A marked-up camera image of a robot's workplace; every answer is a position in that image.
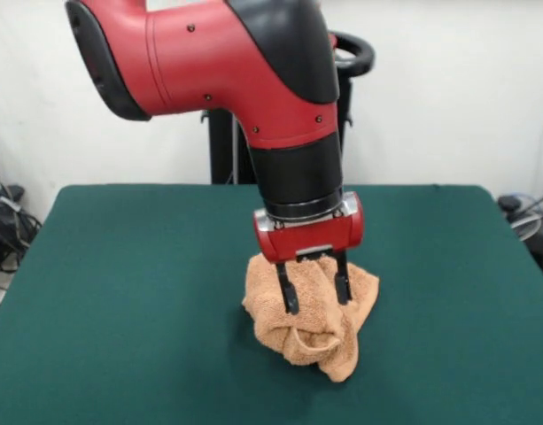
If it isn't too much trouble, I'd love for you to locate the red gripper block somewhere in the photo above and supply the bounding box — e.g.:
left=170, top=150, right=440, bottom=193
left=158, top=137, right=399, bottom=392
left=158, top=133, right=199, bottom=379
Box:
left=252, top=193, right=367, bottom=316

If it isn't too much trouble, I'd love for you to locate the tan terry towel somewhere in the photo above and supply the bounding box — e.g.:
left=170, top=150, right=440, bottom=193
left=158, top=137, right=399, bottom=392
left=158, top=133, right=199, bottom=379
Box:
left=241, top=255, right=381, bottom=383

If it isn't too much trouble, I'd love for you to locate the dark green table cloth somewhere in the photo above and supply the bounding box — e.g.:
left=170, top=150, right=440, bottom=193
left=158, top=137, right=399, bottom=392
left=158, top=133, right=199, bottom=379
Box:
left=0, top=184, right=543, bottom=425

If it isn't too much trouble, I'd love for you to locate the black oval device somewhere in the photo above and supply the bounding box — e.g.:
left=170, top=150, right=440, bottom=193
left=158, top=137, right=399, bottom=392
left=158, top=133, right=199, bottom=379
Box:
left=496, top=195, right=525, bottom=212

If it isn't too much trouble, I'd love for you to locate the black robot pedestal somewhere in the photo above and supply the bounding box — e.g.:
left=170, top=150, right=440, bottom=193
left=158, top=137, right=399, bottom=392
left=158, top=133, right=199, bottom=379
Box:
left=198, top=29, right=376, bottom=186

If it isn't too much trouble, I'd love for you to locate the black cable bundle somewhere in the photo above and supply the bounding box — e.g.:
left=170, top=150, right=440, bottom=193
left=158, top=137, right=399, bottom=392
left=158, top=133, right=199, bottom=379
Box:
left=0, top=141, right=44, bottom=311

